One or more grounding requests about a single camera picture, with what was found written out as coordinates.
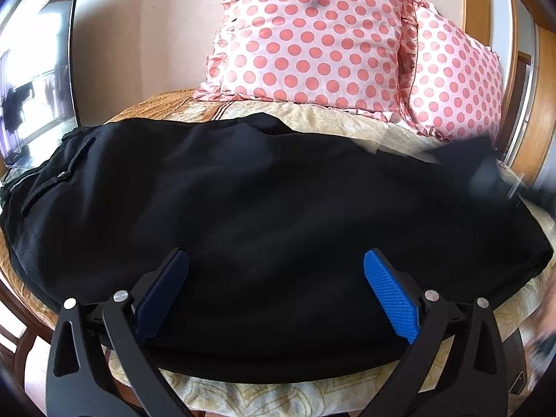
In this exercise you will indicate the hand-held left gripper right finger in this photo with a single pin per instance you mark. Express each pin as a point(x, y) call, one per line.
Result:
point(391, 295)

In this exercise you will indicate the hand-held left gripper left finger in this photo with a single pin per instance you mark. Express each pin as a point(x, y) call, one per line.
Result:
point(163, 289)

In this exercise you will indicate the black pants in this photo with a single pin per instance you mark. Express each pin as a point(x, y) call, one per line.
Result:
point(260, 208)

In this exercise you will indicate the small pink polka dot pillow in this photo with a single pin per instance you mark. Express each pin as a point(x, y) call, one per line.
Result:
point(456, 82)

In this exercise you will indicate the wooden wardrobe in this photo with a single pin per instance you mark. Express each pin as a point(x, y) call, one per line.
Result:
point(532, 74)

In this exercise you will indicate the large pink polka dot pillow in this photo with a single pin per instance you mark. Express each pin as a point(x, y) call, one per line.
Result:
point(312, 39)

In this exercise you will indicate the wooden bed frame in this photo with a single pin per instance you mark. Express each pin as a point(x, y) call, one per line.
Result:
point(21, 325)

